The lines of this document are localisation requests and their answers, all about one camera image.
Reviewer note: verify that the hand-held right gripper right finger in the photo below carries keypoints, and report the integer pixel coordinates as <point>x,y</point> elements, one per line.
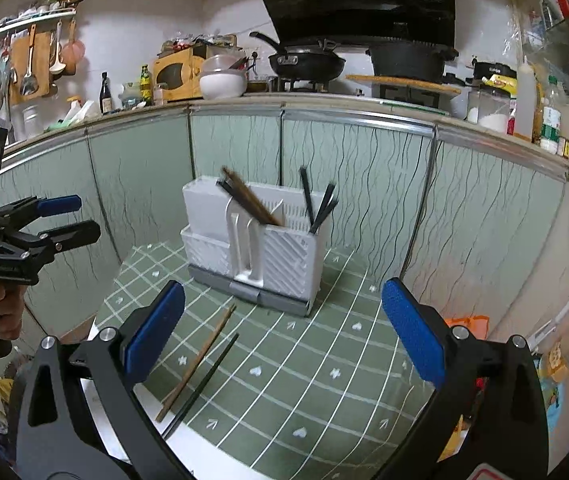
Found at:
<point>414,335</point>

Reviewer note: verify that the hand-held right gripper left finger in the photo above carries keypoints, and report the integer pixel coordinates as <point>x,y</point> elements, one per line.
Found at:
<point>157,332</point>

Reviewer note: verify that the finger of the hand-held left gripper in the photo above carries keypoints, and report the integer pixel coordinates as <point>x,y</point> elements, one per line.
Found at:
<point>59,205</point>
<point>74,234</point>

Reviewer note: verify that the wooden chopstick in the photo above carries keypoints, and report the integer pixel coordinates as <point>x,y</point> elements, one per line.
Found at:
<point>255,193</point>
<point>197,362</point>
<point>249,199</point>

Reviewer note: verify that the black chopstick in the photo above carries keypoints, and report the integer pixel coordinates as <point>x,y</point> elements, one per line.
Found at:
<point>310,205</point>
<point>204,385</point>
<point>328,215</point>
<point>304,195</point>
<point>325,205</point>
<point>224,187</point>

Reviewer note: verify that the white plastic utensil holder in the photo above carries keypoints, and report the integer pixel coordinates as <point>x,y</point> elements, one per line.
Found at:
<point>284,260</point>

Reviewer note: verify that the orange plastic bag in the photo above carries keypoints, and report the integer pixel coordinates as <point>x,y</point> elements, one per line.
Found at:
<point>469,325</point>

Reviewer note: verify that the metal cup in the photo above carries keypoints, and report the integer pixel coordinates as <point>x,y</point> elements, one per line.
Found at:
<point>33,121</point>

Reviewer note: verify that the green checked tablecloth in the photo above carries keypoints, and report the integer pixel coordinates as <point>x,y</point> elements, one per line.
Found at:
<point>314,360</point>

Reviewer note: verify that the metal spatula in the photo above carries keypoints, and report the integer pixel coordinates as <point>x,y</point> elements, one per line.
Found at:
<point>28,80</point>

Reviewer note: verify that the dark sauce bottle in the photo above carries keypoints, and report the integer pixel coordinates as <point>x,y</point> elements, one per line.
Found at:
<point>107,97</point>

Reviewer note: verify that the hanging wooden cutting board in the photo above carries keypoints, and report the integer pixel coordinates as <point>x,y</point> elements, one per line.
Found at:
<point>39,80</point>

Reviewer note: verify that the white ladle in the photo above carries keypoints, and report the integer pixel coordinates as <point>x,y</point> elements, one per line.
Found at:
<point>56,60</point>

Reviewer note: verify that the green bottle yellow label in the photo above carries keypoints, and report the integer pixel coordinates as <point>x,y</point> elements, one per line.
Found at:
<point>146,87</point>

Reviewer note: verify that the pink hanging strainer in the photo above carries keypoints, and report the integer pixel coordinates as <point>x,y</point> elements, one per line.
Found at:
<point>73,52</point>

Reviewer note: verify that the yellow microwave oven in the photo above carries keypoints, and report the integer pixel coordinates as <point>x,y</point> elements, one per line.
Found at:
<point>177,77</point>

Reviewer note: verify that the white pot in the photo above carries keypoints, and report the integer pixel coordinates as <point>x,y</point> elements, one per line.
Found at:
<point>222,82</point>

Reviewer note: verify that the clear jar white contents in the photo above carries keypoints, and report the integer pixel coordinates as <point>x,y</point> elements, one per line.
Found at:
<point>489,112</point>

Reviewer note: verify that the small seasoning jar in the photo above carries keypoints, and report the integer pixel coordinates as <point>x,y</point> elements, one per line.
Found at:
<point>564,147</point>

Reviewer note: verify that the wooden board under pot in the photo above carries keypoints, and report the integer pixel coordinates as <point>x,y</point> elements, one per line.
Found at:
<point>404,84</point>

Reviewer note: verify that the green label plastic bottle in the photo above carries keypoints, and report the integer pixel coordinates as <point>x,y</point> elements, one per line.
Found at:
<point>550,120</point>

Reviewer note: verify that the white squeeze bottle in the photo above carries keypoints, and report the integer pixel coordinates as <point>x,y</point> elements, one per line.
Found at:
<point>525,105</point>

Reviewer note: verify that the black countertop appliance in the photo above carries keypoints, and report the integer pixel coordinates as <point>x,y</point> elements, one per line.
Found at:
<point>494,75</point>

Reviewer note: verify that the black cooking pot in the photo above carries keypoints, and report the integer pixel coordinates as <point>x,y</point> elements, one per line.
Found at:
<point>409,62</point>

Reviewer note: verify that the black frying pan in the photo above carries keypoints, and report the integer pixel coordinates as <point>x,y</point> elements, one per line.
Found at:
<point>307,62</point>

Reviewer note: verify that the metal wall rack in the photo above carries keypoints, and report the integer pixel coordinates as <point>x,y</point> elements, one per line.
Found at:
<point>19,25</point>

